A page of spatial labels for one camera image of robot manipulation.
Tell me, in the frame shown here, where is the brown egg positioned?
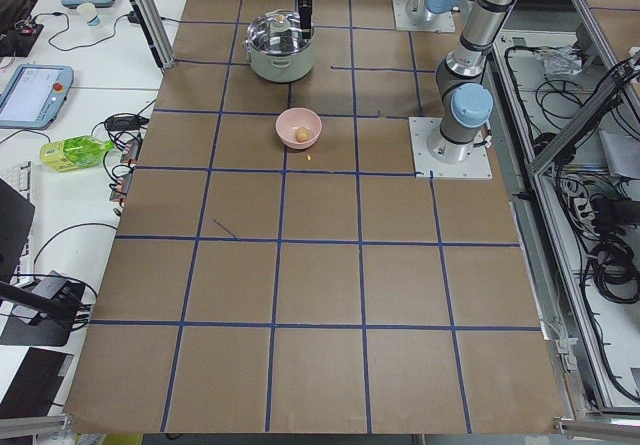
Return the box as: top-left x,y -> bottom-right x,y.
295,127 -> 312,143

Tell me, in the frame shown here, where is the glass pot lid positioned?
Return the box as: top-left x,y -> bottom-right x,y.
246,9 -> 315,56

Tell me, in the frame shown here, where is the pink bowl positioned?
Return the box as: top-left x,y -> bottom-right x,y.
275,107 -> 322,150

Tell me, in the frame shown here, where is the paper cup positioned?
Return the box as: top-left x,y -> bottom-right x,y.
76,2 -> 101,27

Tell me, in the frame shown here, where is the black power adapter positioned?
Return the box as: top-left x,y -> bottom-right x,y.
104,114 -> 149,132

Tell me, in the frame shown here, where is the near blue teach pendant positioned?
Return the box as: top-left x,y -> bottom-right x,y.
1,64 -> 74,131

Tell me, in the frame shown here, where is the green drink bottle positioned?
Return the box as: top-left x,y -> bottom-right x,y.
39,135 -> 115,172

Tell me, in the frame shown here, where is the white keyboard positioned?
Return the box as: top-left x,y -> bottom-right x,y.
1,161 -> 34,199

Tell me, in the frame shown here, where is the black monitor stand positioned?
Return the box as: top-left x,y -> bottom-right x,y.
1,273 -> 86,347

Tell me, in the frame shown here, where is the aluminium frame post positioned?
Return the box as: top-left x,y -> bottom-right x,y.
129,0 -> 175,71

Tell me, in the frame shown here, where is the black cable bundle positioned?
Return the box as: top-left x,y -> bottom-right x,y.
554,164 -> 640,311

